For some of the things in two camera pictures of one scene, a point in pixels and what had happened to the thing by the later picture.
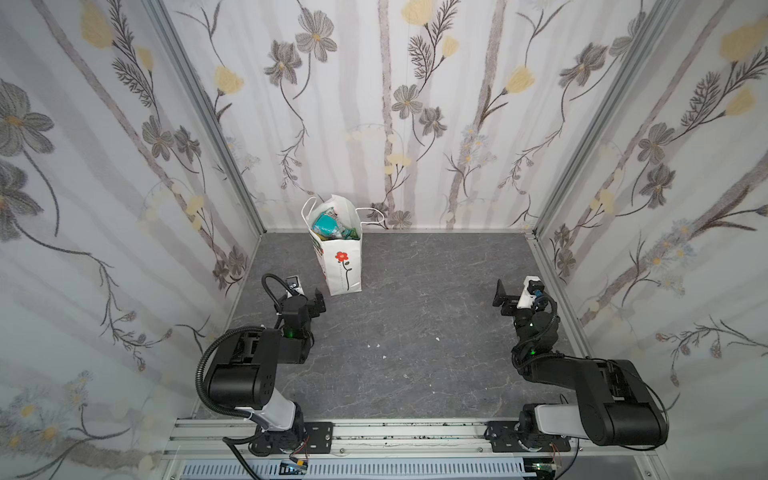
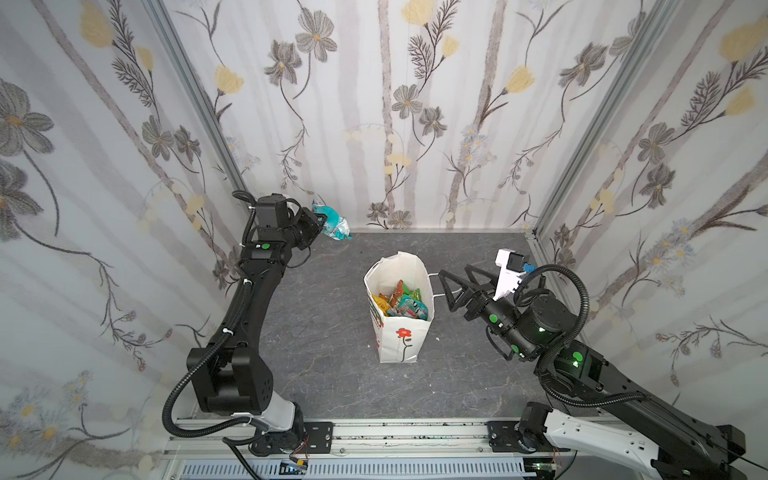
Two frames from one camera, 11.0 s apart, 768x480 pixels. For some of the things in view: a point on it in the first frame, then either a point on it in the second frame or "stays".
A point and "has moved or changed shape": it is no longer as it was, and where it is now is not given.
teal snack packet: [327, 224] has moved or changed shape
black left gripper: [309, 305] → [306, 224]
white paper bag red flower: [351, 216] → [399, 339]
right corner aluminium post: [660, 17] stays
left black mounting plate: [308, 438] stays
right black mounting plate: [504, 437] stays
